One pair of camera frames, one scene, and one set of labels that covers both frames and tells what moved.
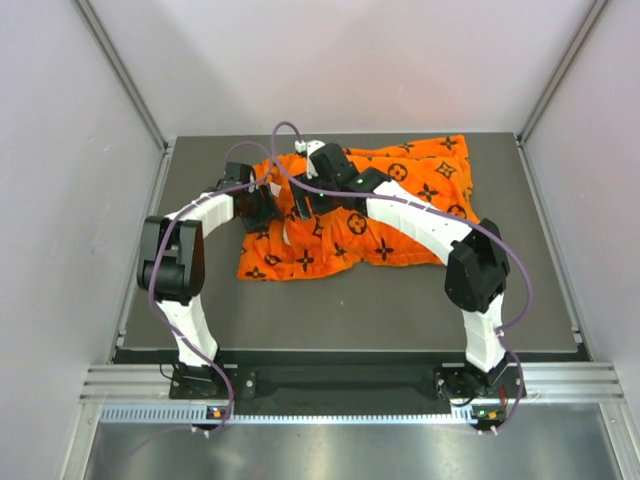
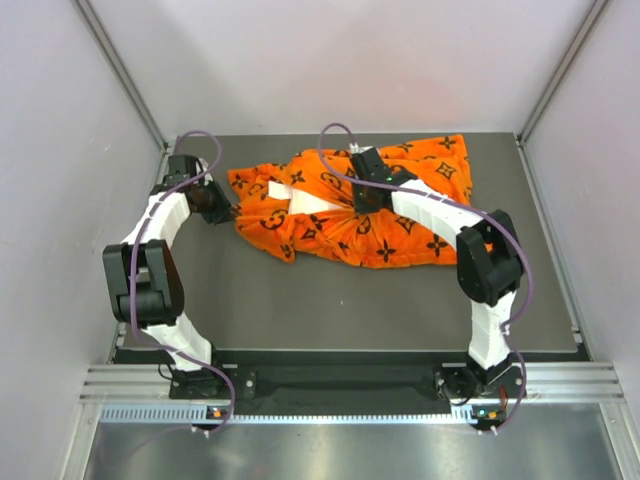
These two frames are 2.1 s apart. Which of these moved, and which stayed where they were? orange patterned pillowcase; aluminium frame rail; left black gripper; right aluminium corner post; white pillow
Moved: orange patterned pillowcase; white pillow; left black gripper
Stayed: aluminium frame rail; right aluminium corner post
